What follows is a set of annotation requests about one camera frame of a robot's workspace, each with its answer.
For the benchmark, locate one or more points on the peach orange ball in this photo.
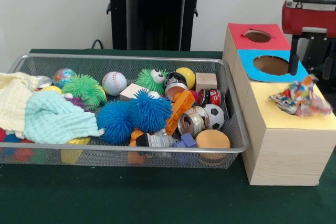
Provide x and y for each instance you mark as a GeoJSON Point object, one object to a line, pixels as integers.
{"type": "Point", "coordinates": [212, 139]}

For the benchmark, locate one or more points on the mint green cloth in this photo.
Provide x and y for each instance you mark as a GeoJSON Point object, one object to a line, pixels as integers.
{"type": "Point", "coordinates": [55, 118]}

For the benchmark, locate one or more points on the multicolour print cloth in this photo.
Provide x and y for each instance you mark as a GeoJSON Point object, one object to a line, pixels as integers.
{"type": "Point", "coordinates": [299, 98]}

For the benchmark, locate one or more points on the blue spiky ball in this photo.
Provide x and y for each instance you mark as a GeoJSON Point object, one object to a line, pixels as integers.
{"type": "Point", "coordinates": [115, 121]}
{"type": "Point", "coordinates": [151, 111]}

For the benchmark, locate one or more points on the small wooden cube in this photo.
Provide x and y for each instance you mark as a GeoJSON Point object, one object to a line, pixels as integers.
{"type": "Point", "coordinates": [206, 81]}
{"type": "Point", "coordinates": [131, 92]}

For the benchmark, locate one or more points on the silver drinks can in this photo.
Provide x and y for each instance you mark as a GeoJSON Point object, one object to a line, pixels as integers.
{"type": "Point", "coordinates": [190, 121]}

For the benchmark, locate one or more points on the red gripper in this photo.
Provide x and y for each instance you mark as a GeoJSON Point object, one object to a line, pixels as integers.
{"type": "Point", "coordinates": [310, 20]}

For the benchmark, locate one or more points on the orange plastic toy brick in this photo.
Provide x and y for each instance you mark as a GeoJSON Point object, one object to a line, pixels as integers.
{"type": "Point", "coordinates": [179, 109]}

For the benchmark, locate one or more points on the globe print ball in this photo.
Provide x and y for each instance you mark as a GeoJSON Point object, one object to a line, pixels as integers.
{"type": "Point", "coordinates": [64, 77]}

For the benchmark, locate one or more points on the white toy baseball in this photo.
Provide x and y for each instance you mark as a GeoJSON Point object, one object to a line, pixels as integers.
{"type": "Point", "coordinates": [114, 83]}

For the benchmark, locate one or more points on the shallow clear mesh bin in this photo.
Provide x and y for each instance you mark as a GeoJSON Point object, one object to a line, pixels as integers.
{"type": "Point", "coordinates": [237, 124]}

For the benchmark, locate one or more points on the black white toy soccer ball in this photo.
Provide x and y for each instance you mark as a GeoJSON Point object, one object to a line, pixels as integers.
{"type": "Point", "coordinates": [213, 116]}

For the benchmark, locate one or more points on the wooden box with three holes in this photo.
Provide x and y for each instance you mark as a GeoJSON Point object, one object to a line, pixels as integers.
{"type": "Point", "coordinates": [289, 150]}

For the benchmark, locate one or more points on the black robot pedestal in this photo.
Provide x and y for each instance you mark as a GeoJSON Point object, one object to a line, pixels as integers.
{"type": "Point", "coordinates": [152, 14]}

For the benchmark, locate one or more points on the cream yellow cloth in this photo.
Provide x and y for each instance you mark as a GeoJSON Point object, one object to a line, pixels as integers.
{"type": "Point", "coordinates": [13, 98]}

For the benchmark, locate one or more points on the large light green spiky ball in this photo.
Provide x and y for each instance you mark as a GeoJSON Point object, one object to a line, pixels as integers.
{"type": "Point", "coordinates": [84, 90]}

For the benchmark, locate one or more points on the yellow ball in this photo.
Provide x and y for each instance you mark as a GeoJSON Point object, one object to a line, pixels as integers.
{"type": "Point", "coordinates": [186, 77]}

